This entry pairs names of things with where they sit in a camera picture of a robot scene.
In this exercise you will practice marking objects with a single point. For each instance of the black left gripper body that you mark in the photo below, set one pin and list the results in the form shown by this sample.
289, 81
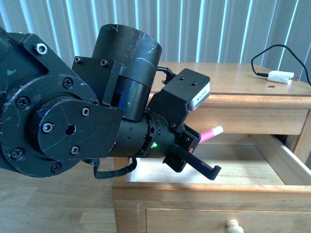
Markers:
150, 138

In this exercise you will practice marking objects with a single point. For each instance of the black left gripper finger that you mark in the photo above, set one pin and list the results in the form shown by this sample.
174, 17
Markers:
191, 137
197, 164

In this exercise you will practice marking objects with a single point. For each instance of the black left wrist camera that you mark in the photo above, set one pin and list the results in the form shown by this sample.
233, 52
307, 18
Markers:
184, 93

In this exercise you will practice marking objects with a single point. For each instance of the wooden nightstand cabinet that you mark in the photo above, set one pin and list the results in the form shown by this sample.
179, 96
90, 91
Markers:
244, 103

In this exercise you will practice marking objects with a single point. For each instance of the pale green pleated curtain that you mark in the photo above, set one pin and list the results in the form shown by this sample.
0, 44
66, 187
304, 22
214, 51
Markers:
187, 30

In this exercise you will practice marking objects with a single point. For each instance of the wooden drawer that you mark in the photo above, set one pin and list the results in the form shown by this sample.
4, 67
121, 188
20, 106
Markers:
262, 188

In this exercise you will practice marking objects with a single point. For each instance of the white adapter on nightstand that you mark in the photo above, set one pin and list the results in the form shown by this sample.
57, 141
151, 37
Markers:
280, 77

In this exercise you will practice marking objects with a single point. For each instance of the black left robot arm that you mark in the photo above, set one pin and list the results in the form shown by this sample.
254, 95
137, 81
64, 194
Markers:
107, 110

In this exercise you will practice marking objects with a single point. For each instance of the pink marker with white caps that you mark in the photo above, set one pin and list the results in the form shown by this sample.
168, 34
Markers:
207, 135

